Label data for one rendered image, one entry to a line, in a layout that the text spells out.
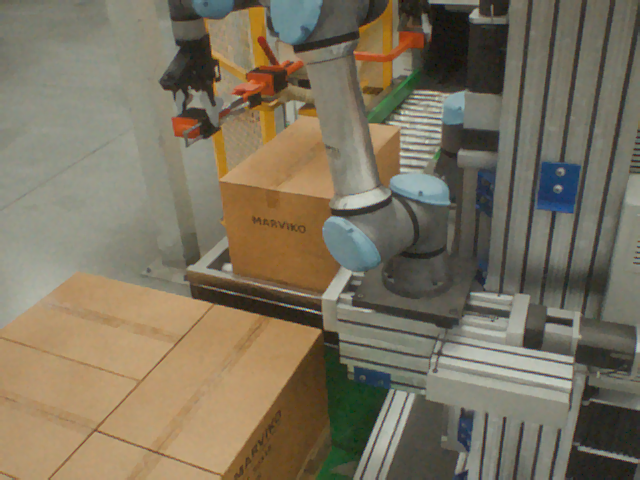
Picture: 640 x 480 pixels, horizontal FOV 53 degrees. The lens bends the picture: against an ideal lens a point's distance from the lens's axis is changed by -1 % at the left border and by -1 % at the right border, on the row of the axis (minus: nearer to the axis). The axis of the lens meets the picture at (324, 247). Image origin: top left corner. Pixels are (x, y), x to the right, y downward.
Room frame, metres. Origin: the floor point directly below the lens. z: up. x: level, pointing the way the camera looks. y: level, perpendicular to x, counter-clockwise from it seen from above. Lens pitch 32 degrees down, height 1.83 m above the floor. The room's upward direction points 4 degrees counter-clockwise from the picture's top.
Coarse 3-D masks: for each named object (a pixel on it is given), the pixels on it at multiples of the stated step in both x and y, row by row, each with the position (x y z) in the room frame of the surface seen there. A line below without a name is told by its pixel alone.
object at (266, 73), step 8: (248, 72) 1.84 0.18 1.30; (256, 72) 1.86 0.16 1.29; (264, 72) 1.85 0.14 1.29; (272, 72) 1.85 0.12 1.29; (280, 72) 1.82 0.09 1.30; (248, 80) 1.82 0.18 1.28; (256, 80) 1.81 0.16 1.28; (264, 80) 1.79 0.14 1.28; (272, 80) 1.78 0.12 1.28; (280, 80) 1.82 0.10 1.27; (272, 88) 1.78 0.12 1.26; (280, 88) 1.80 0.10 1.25
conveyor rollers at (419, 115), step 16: (416, 96) 3.72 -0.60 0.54; (432, 96) 3.69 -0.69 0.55; (448, 96) 3.72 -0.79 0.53; (400, 112) 3.48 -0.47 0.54; (416, 112) 3.45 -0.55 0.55; (432, 112) 3.42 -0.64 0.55; (416, 128) 3.25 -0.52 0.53; (432, 128) 3.22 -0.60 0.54; (416, 144) 2.99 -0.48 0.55; (432, 144) 3.03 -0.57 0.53; (416, 160) 2.81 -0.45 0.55
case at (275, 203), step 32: (288, 128) 2.28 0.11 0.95; (320, 128) 2.26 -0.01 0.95; (384, 128) 2.22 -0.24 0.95; (256, 160) 2.01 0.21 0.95; (288, 160) 1.99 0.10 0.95; (320, 160) 1.98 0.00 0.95; (384, 160) 2.08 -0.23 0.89; (224, 192) 1.87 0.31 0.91; (256, 192) 1.81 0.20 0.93; (288, 192) 1.76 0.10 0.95; (320, 192) 1.75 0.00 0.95; (256, 224) 1.82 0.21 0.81; (288, 224) 1.77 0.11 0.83; (320, 224) 1.72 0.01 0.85; (256, 256) 1.83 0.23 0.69; (288, 256) 1.77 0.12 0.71; (320, 256) 1.72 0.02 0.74; (320, 288) 1.72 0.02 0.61
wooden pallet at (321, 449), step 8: (328, 424) 1.59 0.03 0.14; (328, 432) 1.59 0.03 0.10; (320, 440) 1.53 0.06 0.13; (328, 440) 1.58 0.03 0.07; (312, 448) 1.48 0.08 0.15; (320, 448) 1.53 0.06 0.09; (328, 448) 1.58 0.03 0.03; (312, 456) 1.47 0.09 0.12; (320, 456) 1.52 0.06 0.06; (304, 464) 1.42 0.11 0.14; (312, 464) 1.48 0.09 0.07; (320, 464) 1.52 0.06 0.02; (304, 472) 1.49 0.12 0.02; (312, 472) 1.48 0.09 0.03
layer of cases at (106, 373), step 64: (64, 320) 1.73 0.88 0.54; (128, 320) 1.71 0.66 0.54; (192, 320) 1.69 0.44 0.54; (256, 320) 1.67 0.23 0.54; (0, 384) 1.44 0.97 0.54; (64, 384) 1.42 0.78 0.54; (128, 384) 1.41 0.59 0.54; (192, 384) 1.39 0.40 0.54; (256, 384) 1.37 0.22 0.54; (320, 384) 1.56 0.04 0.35; (0, 448) 1.19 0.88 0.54; (64, 448) 1.18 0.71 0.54; (128, 448) 1.17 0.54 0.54; (192, 448) 1.16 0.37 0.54; (256, 448) 1.20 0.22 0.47
